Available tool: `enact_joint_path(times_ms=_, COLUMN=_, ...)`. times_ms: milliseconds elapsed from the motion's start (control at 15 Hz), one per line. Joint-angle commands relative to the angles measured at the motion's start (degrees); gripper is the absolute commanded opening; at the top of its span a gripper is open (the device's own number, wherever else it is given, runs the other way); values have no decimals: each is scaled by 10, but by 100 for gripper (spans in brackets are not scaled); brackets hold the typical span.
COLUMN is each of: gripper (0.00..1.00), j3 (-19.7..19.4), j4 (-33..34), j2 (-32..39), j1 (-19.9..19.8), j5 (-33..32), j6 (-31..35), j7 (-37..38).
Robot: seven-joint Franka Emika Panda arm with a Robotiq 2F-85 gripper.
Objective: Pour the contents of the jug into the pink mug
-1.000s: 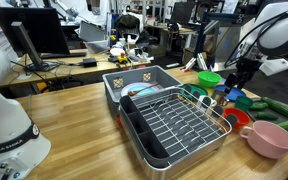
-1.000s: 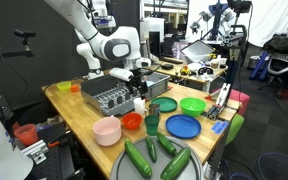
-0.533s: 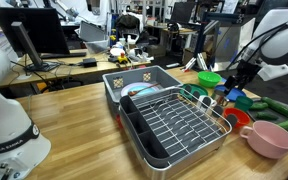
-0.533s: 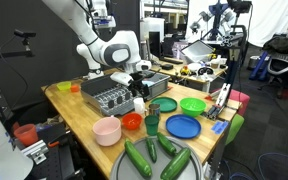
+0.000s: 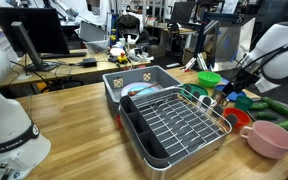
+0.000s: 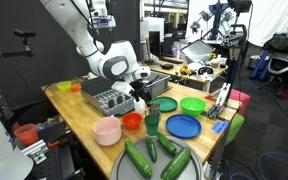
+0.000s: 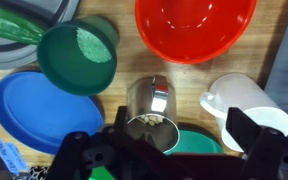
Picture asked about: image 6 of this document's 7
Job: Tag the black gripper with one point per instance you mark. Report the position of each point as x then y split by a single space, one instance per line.
138 86

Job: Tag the small steel jug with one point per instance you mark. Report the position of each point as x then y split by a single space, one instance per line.
154 110

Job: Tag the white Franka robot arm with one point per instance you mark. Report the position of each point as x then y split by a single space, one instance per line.
70 20

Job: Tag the white cup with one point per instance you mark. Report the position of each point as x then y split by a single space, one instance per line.
140 108

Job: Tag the grey plastic bin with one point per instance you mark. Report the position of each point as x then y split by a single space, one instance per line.
160 85

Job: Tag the dark green plate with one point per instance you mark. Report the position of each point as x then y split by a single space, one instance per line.
166 104

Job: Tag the dark green cup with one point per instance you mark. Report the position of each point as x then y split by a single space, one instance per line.
152 126

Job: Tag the black power brick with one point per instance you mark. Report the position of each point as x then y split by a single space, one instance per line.
167 66

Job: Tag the grey dish rack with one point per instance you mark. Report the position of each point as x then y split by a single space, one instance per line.
100 100

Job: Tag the black keyboard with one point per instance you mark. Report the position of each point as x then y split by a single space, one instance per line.
172 60

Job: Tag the yellow toy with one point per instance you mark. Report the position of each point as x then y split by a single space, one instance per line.
184 70

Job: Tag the blue plate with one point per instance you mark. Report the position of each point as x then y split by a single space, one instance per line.
183 126

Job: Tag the pink bowl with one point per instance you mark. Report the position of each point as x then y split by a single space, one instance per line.
107 135

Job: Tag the bright green bowl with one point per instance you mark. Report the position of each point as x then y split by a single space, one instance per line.
193 107

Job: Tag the medium green cucumber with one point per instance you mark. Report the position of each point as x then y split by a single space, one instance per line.
166 144

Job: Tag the small dark green cucumber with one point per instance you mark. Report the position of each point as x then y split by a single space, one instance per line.
151 150

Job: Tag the black monitor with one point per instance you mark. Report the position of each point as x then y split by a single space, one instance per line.
154 45

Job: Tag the wooden side desk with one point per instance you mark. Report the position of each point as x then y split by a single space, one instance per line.
197 80

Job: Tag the long green cucumber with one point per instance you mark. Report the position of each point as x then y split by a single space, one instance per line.
137 158

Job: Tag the white goggles headset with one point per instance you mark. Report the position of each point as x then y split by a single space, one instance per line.
205 70

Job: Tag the grey tablet screen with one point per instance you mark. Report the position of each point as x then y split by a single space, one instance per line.
197 50

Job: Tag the white computer tower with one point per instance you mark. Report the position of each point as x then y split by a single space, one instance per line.
154 25

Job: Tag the round grey tray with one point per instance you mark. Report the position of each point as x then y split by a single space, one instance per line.
155 170

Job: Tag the large zucchini with stem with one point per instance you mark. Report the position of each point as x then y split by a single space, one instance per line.
175 164

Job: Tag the white and black tool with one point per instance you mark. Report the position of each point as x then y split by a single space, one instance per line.
221 98

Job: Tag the lime green small bowl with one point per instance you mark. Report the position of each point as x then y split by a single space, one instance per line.
64 86

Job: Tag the blue tape piece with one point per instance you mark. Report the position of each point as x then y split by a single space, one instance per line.
220 127

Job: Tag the white box with blue label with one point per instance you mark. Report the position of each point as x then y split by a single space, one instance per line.
104 22

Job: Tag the green cushion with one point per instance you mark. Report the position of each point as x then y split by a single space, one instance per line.
234 126

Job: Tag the pink stool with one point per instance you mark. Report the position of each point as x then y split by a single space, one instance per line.
240 98

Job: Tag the black optical breadboard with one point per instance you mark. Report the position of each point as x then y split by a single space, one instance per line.
62 163

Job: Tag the blue multi-head rig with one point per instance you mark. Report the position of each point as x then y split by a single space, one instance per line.
215 18

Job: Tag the red plastic cup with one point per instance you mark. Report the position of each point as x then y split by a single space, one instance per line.
25 135

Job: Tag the grey office chair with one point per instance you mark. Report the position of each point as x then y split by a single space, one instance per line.
282 66

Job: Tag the white domed machine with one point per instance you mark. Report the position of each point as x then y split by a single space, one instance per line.
0 150

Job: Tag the dark jacket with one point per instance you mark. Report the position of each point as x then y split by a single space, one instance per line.
284 43

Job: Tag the aluminium extrusion bracket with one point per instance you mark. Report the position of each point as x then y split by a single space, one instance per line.
35 151

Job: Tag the black camera on pole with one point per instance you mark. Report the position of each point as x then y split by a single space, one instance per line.
240 6

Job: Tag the black camera on boom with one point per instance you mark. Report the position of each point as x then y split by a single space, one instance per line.
24 33

